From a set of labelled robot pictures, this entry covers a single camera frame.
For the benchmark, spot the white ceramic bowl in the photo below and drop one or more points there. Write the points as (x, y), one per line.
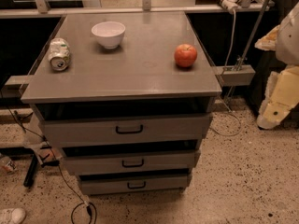
(109, 34)

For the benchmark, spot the grey drawer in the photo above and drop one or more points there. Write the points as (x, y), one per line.
(96, 132)
(136, 162)
(135, 184)

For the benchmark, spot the white sneaker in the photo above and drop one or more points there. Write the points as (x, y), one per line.
(12, 216)

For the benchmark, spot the crushed white soda can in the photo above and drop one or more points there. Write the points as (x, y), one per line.
(59, 54)

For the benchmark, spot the metal diagonal rod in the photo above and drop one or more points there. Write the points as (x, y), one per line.
(241, 60)

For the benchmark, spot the grey metal side bracket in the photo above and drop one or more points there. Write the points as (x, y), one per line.
(232, 77)

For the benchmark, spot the plastic bottle on floor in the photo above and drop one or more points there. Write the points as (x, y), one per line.
(7, 163)

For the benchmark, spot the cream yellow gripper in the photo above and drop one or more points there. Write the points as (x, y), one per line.
(289, 41)

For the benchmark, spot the grey bottom drawer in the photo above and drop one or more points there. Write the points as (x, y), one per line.
(135, 184)

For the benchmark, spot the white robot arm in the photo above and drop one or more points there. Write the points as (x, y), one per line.
(284, 39)

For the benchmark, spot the grey top drawer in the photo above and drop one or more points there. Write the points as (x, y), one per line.
(96, 132)

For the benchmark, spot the grey drawer cabinet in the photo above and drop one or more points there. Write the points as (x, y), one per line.
(139, 78)

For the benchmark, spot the black clamp tool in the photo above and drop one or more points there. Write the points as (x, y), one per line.
(37, 161)

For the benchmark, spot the red apple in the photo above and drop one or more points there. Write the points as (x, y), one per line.
(185, 55)

